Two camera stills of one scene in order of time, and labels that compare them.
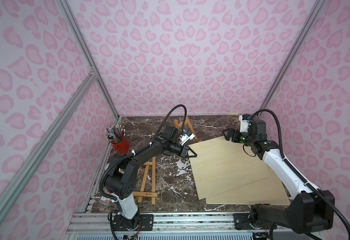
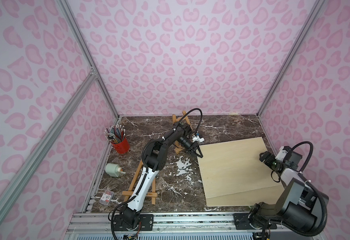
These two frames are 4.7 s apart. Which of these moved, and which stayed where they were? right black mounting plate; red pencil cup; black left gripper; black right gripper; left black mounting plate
Moved: black right gripper; black left gripper
Stayed: red pencil cup; right black mounting plate; left black mounting plate
